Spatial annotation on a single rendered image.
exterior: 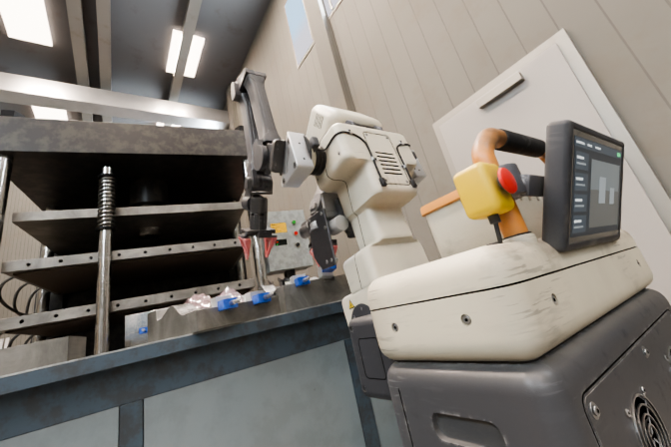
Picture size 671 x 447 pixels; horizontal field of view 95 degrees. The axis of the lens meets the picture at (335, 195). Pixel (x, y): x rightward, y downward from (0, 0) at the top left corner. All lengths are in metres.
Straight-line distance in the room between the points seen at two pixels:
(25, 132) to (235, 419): 1.72
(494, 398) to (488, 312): 0.09
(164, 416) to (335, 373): 0.49
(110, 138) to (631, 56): 3.02
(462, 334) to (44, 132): 2.09
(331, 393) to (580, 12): 2.65
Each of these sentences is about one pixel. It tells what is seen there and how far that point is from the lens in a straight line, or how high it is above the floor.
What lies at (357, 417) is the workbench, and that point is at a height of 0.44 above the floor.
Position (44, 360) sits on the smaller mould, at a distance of 1.24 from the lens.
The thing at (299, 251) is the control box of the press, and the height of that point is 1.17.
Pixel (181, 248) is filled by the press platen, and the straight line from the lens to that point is 1.94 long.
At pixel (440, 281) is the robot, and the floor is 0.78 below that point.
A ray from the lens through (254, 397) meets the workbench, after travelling 1.08.
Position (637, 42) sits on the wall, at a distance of 2.65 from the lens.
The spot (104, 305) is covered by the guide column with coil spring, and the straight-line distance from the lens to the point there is 1.87.
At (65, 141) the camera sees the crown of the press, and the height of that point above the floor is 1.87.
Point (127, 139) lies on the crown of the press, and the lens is 2.11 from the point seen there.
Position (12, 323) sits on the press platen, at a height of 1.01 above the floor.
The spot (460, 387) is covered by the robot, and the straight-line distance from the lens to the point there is 0.45.
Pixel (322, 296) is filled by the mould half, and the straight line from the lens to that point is 1.16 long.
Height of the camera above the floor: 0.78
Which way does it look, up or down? 19 degrees up
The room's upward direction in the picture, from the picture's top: 13 degrees counter-clockwise
